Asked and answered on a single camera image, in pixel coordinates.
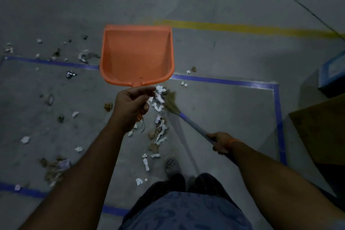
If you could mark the person's right hand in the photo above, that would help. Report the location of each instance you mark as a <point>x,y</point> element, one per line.
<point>222,143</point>

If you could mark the person's left hand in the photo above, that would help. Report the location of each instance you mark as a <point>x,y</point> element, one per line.
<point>129,108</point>

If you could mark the pile of paper scraps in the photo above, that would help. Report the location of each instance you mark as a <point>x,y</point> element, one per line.
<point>159,103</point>

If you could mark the orange plastic dustpan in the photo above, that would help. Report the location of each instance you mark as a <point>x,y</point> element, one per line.
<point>134,57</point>

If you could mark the person's right forearm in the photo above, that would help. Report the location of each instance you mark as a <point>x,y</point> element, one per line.
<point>283,189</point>

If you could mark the person's left forearm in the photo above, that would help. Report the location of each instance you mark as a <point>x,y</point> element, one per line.
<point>75,184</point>

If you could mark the orange wrist band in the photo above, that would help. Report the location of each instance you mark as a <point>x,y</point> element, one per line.
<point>232,145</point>

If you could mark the black patterned trousers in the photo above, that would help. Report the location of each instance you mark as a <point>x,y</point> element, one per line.
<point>204,184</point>

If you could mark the grey perforated clog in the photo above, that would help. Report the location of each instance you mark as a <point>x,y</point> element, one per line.
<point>172,166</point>

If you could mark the blue patterned shirt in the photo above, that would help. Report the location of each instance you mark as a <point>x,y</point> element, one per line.
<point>186,211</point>

